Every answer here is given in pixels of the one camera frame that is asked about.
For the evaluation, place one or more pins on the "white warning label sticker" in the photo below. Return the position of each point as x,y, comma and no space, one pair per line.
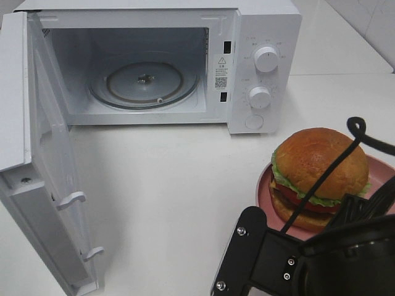
221,70

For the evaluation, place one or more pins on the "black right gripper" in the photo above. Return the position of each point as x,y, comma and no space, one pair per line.
355,256

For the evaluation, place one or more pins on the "pink round plate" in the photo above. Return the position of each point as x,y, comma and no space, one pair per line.
379,173

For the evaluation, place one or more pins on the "white lower microwave knob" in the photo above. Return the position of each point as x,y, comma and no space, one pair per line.
259,97

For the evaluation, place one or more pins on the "white microwave knob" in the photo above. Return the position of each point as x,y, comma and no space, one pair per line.
259,97
266,59

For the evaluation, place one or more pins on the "glass microwave turntable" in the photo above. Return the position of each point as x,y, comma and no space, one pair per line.
143,85

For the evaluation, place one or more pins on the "white upper microwave knob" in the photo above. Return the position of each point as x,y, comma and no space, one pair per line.
266,59

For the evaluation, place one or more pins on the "burger with lettuce and tomato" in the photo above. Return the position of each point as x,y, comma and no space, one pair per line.
298,163

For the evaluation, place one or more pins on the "white microwave door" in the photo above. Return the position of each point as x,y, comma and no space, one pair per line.
39,182

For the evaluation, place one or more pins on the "round white door button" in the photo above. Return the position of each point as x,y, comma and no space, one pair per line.
254,122

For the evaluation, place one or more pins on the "white microwave oven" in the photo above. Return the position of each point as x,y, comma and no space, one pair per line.
93,37

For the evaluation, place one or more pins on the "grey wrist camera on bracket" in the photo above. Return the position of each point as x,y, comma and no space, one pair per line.
247,246

